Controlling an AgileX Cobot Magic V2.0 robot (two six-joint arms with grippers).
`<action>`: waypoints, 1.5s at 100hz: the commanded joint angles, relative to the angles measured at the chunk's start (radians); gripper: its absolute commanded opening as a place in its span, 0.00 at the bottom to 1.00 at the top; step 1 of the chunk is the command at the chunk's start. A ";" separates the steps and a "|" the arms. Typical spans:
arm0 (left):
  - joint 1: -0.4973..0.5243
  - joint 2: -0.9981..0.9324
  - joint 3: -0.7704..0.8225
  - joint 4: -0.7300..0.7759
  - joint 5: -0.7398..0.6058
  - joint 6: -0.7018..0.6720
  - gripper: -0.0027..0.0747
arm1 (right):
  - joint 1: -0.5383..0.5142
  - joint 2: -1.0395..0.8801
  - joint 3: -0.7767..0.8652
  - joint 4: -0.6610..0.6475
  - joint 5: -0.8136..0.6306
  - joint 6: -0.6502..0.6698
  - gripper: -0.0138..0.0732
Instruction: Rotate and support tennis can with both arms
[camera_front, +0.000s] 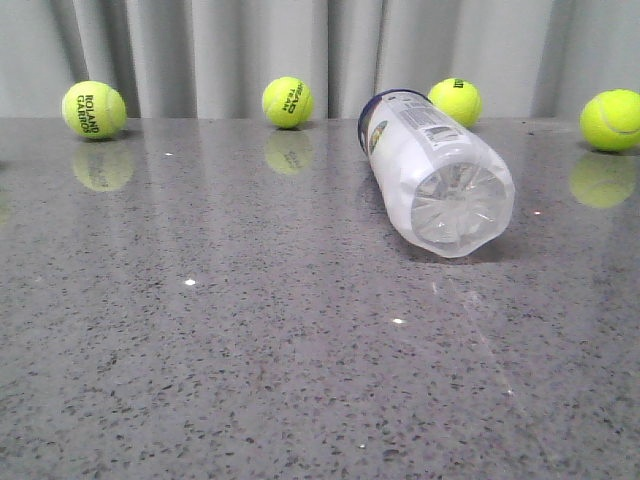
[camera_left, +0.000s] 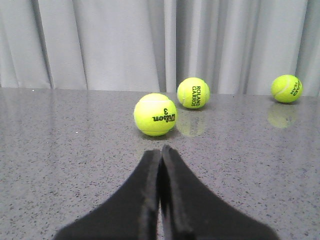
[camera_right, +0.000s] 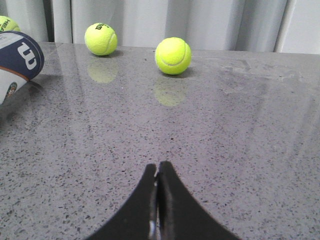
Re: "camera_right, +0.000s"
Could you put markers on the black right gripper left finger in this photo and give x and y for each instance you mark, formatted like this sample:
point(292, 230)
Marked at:
point(137, 218)

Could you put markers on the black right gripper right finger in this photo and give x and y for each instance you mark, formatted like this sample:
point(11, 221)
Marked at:
point(180, 215)

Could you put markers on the white blue tennis ball can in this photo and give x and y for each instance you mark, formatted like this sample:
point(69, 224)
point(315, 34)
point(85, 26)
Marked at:
point(21, 60)

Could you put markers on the plain yellow tennis ball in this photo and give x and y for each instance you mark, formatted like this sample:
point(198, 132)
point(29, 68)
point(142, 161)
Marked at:
point(173, 56)

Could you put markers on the Wilson logo tennis ball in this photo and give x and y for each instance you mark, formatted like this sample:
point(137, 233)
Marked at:
point(101, 39)

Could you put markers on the Head Team tennis ball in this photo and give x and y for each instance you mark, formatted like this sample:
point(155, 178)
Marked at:
point(8, 24)

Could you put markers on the white curtain backdrop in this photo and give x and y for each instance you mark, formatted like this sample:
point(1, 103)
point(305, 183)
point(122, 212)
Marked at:
point(285, 26)

